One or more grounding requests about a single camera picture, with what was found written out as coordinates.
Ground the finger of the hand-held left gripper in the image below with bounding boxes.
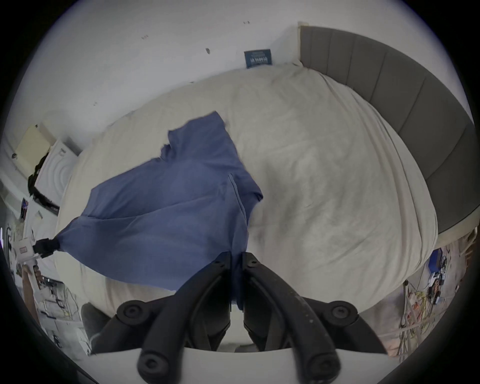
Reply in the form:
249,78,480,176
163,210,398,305
40,238,61,259

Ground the tangle of cables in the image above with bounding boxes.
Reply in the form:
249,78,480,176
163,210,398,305
397,234,479,357

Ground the bed with beige sheet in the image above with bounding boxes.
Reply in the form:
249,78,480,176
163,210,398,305
54,62,439,346

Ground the grey padded headboard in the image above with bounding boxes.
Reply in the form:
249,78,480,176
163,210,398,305
299,25,480,235

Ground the blue wall sign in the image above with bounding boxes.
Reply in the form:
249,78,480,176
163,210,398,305
244,49,274,70

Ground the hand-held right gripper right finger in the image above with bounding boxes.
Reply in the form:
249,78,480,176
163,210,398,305
242,252,388,382

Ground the person's left hand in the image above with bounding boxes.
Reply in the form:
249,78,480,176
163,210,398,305
22,262,42,291

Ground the blue shirt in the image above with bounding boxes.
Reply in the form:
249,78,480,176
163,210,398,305
56,110,264,312

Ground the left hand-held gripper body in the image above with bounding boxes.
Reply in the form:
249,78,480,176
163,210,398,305
11,235,45,264

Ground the white washing machine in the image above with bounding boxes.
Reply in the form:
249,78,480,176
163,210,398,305
28,139,83,216

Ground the person's left forearm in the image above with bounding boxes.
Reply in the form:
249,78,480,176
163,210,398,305
23,287,42,328

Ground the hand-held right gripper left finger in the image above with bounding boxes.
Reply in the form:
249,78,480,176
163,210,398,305
91,251,232,382

